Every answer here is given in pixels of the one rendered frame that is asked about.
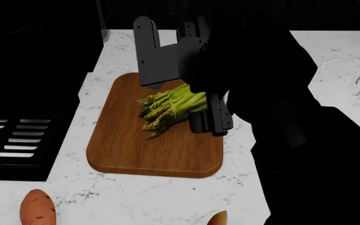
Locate green asparagus bunch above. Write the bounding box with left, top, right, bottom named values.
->
left=135, top=82, right=208, bottom=141

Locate black stove grate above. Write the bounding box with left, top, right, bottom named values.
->
left=0, top=30, right=103, bottom=183

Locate brown wooden cutting board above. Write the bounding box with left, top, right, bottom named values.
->
left=86, top=72, right=225, bottom=179

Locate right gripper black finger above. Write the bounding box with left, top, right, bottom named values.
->
left=187, top=109, right=213, bottom=134
left=205, top=92, right=234, bottom=138

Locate orange sweet potato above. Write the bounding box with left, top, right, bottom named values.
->
left=19, top=189, right=57, bottom=225

